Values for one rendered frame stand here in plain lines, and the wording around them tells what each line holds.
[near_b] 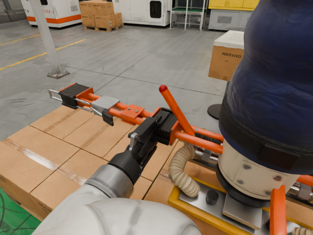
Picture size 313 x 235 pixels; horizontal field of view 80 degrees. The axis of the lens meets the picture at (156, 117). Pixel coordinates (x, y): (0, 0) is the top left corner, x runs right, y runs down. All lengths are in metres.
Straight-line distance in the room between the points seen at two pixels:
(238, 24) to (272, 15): 7.46
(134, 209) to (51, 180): 1.17
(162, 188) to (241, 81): 0.47
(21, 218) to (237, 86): 1.89
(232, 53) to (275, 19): 1.86
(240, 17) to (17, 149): 7.28
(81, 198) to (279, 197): 0.36
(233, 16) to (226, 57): 5.60
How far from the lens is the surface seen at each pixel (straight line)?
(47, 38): 4.06
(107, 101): 0.63
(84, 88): 0.71
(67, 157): 1.45
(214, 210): 0.52
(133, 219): 0.20
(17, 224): 1.99
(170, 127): 0.51
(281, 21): 0.31
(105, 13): 7.60
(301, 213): 0.79
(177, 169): 0.50
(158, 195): 0.68
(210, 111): 2.74
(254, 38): 0.33
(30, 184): 1.41
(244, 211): 0.51
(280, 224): 0.42
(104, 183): 0.37
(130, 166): 0.40
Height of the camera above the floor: 1.53
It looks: 37 degrees down
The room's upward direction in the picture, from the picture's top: straight up
